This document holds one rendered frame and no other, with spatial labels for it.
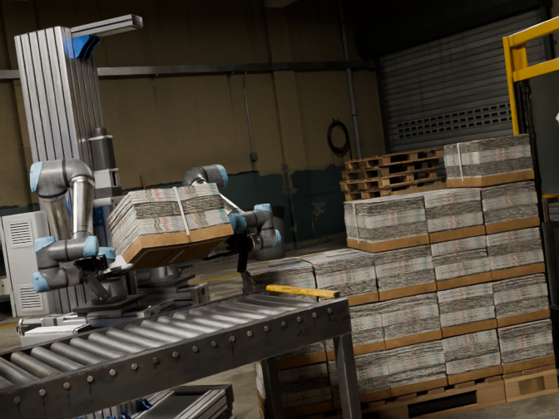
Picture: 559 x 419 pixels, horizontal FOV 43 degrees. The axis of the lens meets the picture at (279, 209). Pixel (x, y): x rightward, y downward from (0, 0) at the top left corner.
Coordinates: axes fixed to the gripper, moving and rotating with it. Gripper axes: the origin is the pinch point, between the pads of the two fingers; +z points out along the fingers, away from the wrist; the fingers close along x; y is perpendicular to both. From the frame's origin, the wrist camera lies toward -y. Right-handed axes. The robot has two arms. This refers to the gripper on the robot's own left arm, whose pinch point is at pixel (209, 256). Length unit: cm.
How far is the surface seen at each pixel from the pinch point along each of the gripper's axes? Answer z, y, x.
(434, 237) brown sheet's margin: -109, -17, 18
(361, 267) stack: -74, -20, 0
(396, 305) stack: -88, -41, -1
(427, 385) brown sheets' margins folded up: -97, -80, -11
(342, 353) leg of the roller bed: -10, -56, 50
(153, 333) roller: 47, -30, 32
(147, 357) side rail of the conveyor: 61, -40, 56
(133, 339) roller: 54, -30, 32
